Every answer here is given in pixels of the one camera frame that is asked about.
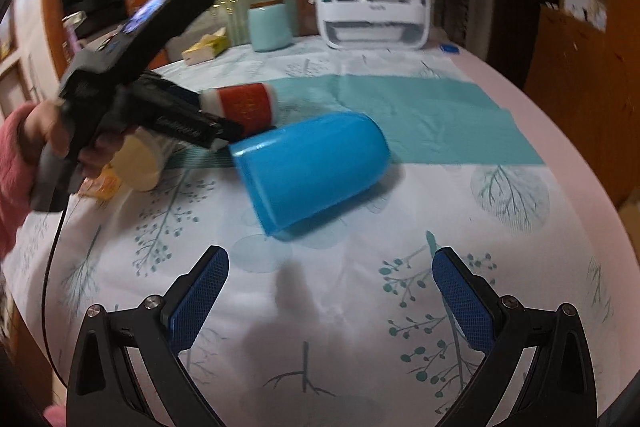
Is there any left hand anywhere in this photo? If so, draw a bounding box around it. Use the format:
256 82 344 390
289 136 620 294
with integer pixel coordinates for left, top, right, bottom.
16 101 137 179

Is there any blue plastic cup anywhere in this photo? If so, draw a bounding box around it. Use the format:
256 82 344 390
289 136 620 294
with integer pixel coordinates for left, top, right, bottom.
230 112 390 235

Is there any teal canister with brown lid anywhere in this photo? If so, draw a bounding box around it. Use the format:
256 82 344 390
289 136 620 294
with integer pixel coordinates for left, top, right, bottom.
247 0 293 52

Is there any small blue lid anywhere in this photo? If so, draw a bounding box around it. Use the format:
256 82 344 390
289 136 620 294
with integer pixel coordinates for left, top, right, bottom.
439 43 460 54

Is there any wooden cabinet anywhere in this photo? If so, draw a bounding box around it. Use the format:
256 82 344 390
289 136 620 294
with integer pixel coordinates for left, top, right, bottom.
525 0 639 206

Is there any pink fleece clothing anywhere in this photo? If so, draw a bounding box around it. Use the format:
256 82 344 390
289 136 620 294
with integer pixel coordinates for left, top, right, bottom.
1 103 66 426

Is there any orange yellow printed cup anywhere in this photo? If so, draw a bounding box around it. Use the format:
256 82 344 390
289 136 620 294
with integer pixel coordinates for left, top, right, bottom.
78 164 122 202

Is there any tree patterned tablecloth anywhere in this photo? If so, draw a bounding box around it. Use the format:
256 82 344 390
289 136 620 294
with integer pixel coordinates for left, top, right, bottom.
3 39 622 426

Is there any red paper cup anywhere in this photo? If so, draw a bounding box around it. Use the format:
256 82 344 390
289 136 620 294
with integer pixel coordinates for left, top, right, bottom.
200 82 279 138

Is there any black cable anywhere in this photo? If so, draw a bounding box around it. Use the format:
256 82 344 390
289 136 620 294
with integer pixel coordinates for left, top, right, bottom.
40 204 68 388

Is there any white striped paper cup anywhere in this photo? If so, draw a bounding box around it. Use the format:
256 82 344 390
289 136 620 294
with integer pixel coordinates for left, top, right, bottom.
111 128 172 192

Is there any white storage box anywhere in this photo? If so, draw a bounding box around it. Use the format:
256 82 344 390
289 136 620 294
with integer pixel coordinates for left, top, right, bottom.
311 0 433 50

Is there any yellow tissue box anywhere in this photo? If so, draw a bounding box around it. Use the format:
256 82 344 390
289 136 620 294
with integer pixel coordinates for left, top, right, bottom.
181 27 231 66

